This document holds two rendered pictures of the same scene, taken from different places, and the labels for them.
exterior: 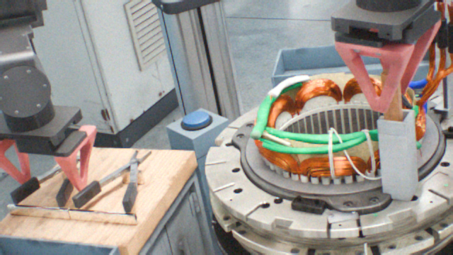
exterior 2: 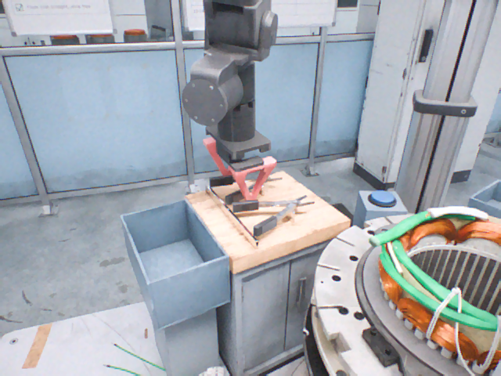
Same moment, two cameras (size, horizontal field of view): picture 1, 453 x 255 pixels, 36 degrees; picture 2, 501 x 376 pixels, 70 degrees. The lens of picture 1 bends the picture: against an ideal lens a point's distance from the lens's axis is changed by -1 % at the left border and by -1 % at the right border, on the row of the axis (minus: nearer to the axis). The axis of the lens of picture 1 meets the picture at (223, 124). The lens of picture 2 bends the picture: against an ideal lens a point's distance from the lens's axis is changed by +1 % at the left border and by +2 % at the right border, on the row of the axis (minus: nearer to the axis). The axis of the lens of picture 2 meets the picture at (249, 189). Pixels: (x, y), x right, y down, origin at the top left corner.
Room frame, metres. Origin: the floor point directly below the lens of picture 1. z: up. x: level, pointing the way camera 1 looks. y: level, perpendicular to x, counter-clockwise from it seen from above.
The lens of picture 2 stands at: (0.35, -0.10, 1.37)
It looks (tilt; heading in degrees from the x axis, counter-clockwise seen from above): 30 degrees down; 37
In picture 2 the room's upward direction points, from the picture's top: straight up
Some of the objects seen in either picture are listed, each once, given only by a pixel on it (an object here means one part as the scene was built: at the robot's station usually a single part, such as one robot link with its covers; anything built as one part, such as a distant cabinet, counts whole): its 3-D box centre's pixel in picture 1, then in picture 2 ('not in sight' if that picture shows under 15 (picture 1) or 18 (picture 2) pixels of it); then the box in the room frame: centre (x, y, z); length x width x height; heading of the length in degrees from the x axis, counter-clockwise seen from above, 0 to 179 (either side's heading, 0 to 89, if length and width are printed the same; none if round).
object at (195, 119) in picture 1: (195, 118); (382, 197); (0.94, 0.04, 1.04); 0.04 x 0.04 x 0.01
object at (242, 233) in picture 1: (270, 241); (332, 343); (0.59, -0.02, 1.06); 0.09 x 0.04 x 0.01; 56
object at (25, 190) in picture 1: (25, 190); (221, 181); (0.75, 0.26, 1.09); 0.04 x 0.01 x 0.02; 140
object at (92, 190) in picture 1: (87, 194); (245, 206); (0.71, 0.18, 1.09); 0.04 x 0.01 x 0.02; 140
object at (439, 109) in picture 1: (444, 69); not in sight; (0.71, -0.26, 1.15); 0.03 x 0.02 x 0.12; 138
